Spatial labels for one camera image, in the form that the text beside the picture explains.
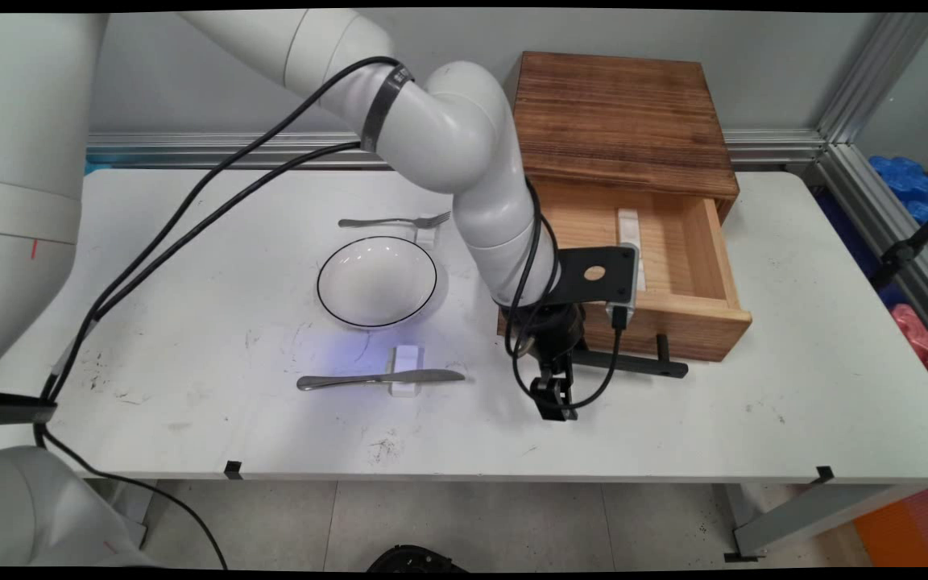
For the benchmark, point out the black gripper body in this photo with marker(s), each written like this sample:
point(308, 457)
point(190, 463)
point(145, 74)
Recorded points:
point(548, 326)

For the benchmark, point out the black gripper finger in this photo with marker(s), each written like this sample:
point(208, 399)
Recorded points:
point(570, 395)
point(544, 399)

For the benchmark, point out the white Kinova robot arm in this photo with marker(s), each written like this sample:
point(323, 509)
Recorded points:
point(448, 137)

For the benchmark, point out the white cutlery rest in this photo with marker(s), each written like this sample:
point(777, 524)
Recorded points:
point(425, 236)
point(406, 357)
point(627, 225)

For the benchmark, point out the white plate with black rim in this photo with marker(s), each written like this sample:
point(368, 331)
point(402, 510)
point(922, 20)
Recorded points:
point(375, 282)

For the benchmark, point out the silver metal fork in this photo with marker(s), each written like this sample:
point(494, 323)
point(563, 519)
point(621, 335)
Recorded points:
point(383, 221)

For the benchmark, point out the black round floor object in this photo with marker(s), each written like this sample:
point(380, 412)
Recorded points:
point(416, 560)

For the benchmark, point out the silver metal knife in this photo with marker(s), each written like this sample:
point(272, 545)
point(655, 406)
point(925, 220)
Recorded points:
point(327, 383)

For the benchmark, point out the dark wooden drawer cabinet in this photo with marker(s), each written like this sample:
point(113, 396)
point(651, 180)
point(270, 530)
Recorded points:
point(617, 113)

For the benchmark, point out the grey table leg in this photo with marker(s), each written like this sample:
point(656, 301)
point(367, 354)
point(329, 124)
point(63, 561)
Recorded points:
point(802, 519)
point(142, 515)

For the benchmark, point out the black table edge clip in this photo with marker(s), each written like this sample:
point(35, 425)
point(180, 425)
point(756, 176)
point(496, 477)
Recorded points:
point(233, 470)
point(825, 474)

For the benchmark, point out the pink plastic bag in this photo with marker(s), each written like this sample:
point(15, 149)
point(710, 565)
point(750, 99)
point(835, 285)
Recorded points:
point(911, 330)

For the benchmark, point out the black stand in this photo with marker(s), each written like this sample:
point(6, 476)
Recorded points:
point(903, 254)

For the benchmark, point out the orange box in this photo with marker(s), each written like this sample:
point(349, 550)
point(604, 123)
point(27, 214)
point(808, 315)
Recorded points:
point(915, 524)

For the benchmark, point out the blue bubble wrap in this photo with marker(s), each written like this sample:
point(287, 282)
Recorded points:
point(903, 177)

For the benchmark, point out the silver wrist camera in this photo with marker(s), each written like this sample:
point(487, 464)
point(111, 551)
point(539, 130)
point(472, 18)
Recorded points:
point(631, 278)

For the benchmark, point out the slanted aluminium frame rail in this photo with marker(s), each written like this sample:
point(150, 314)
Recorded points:
point(875, 217)

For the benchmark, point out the horizontal aluminium frame rail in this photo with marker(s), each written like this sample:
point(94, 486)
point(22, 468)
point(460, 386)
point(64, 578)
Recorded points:
point(190, 149)

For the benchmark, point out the upright aluminium frame post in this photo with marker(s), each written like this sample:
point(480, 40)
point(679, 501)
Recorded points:
point(875, 80)

